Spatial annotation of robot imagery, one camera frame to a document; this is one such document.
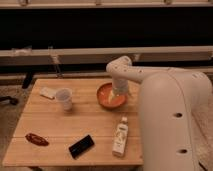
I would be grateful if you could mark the white bottle with label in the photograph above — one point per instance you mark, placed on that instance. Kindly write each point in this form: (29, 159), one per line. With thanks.
(120, 138)

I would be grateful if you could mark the clear plastic cup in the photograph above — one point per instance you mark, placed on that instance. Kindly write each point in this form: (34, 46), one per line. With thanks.
(64, 97)

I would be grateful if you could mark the dark red snack wrapper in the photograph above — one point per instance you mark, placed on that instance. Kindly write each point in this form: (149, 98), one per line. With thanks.
(37, 140)

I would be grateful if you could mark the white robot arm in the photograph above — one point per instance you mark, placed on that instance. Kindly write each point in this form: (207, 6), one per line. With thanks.
(167, 96)

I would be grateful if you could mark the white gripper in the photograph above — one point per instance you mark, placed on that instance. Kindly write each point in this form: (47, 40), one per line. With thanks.
(120, 86)

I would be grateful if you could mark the wooden table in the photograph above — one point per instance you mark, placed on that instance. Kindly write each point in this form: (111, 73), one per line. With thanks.
(62, 129)

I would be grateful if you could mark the orange ceramic bowl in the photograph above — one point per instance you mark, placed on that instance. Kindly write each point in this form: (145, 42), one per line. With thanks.
(107, 99)

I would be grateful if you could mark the black chair base leg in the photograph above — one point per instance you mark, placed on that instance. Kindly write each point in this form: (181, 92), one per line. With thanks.
(11, 100)

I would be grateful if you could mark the black rectangular box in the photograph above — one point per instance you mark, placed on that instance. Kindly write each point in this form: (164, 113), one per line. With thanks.
(81, 146)

